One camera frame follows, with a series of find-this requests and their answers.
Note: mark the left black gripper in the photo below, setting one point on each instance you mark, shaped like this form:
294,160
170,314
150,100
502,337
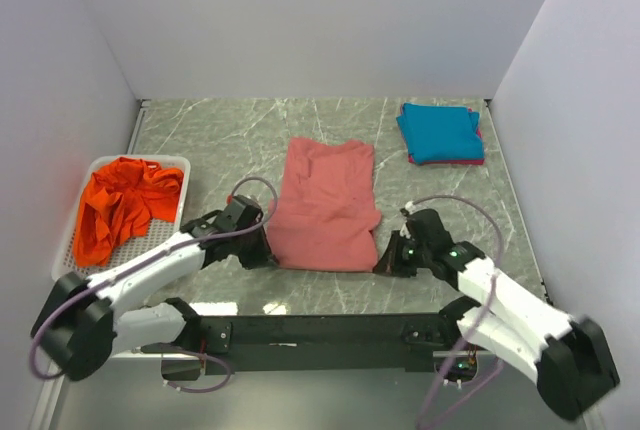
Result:
263,256

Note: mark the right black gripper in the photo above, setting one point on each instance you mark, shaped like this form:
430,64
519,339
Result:
390,263

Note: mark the salmon pink t-shirt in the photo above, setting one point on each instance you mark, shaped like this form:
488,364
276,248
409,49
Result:
326,213

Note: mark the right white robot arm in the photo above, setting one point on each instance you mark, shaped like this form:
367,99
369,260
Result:
568,359

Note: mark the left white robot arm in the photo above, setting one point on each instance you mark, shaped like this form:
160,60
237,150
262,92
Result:
121,290

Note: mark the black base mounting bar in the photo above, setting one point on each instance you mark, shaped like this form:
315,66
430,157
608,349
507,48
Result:
325,342

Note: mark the orange t-shirt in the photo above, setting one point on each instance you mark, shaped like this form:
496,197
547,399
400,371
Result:
119,202

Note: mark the folded blue t-shirt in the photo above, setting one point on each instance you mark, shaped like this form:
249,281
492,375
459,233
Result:
440,132

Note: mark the aluminium frame rail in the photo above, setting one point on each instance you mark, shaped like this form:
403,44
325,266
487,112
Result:
79,336

